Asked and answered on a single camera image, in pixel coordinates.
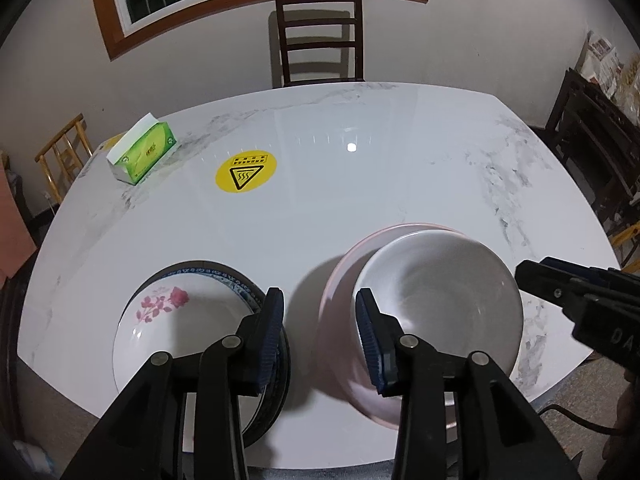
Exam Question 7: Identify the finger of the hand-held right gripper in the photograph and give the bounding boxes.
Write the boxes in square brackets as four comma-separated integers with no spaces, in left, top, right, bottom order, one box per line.
[515,259,596,311]
[542,256,640,283]

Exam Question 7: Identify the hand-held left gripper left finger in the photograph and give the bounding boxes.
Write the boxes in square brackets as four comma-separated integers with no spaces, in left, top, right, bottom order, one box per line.
[60,287,286,480]

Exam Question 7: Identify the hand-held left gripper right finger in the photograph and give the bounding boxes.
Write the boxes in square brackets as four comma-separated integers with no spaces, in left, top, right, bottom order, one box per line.
[355,287,583,480]

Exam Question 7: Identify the large pink bowl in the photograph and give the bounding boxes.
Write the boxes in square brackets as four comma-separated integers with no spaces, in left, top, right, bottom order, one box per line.
[316,221,501,431]

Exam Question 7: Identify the large blue floral plate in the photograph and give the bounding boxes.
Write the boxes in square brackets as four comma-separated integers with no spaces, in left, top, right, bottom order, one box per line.
[132,259,292,448]

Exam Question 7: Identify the white ribbed bowl pink base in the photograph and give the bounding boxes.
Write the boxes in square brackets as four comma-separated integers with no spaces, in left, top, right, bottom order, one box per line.
[352,230,524,401]

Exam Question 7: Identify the white plate with pink flowers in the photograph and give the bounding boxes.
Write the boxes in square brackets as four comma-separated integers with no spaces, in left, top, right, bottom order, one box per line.
[112,270,263,411]

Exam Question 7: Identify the bamboo chair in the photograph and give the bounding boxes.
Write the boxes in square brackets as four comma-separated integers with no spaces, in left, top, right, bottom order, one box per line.
[34,114,94,207]
[609,225,640,267]

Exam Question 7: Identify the dark wooden chairs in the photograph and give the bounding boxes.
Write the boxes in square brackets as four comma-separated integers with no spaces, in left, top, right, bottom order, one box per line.
[544,67,640,241]

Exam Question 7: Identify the yellow warning sticker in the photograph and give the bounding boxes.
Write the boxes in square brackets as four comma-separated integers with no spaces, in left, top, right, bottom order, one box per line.
[215,152,277,194]

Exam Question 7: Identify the stack of newspapers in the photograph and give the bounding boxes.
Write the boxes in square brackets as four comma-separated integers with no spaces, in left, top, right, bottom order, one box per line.
[582,30,628,96]

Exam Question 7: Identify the green tissue box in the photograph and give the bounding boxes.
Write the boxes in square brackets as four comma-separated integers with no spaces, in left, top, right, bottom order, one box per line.
[106,114,178,186]

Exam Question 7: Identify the white plastic bag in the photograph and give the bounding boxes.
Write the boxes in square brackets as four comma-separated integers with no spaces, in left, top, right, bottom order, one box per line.
[11,439,57,478]

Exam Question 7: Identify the pink cloth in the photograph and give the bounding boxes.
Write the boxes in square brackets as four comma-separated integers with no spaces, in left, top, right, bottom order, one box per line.
[0,170,37,281]

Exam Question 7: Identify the dark wooden slat-back chair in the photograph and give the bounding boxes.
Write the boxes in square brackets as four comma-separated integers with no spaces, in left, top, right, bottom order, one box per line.
[275,0,365,89]

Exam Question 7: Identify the wooden framed barred window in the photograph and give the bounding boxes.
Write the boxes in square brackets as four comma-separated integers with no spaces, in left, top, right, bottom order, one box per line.
[89,0,430,62]

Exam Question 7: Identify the black cable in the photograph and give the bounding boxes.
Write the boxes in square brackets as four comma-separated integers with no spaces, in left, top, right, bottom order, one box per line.
[537,404,623,435]

